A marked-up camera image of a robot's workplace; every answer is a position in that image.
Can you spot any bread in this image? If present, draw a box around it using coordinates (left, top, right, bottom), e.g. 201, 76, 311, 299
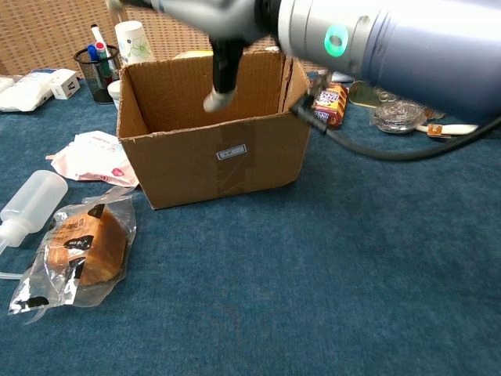
8, 186, 138, 325

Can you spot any white marker black cap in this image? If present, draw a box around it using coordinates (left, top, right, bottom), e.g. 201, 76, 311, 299
90, 23, 107, 48

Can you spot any stack of paper cups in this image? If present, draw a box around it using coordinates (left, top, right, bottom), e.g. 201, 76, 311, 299
114, 20, 157, 66

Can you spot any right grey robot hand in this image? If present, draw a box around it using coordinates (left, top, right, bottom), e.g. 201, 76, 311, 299
105, 0, 283, 113

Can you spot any brown cardboard box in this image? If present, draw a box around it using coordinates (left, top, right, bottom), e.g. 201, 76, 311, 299
116, 49, 317, 211

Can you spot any woven rattan folding screen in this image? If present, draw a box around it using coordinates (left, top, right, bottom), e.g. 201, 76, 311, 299
0, 0, 361, 78

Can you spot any yellow snack bag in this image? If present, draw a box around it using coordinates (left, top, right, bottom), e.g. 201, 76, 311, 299
171, 49, 214, 60

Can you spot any translucent squeeze wash bottle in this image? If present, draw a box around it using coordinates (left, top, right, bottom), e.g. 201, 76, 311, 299
0, 169, 69, 281

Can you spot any blue felt table cover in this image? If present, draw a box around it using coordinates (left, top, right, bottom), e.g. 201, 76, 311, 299
0, 70, 501, 376

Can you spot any gold meat tin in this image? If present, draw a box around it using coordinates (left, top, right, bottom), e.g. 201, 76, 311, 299
347, 80, 387, 109

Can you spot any pink wet wipes pack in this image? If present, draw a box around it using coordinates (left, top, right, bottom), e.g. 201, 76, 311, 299
45, 131, 140, 188

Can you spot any brown cookie pack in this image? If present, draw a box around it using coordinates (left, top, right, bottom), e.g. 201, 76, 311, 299
311, 82, 349, 130

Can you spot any small white jar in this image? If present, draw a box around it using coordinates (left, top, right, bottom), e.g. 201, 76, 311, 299
106, 80, 122, 110

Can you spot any steel scrubber white handle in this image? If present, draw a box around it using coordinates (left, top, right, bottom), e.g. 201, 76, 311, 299
370, 99, 481, 139

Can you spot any small white box black print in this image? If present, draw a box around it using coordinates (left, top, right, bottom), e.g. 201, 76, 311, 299
49, 68, 81, 101

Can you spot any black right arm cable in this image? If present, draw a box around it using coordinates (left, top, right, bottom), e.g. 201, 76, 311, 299
291, 96, 501, 162

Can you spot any white bag blue print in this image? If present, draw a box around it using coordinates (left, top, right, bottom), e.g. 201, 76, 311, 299
0, 70, 56, 114

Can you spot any black mesh pen holder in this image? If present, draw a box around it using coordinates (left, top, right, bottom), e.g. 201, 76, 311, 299
73, 45, 122, 105

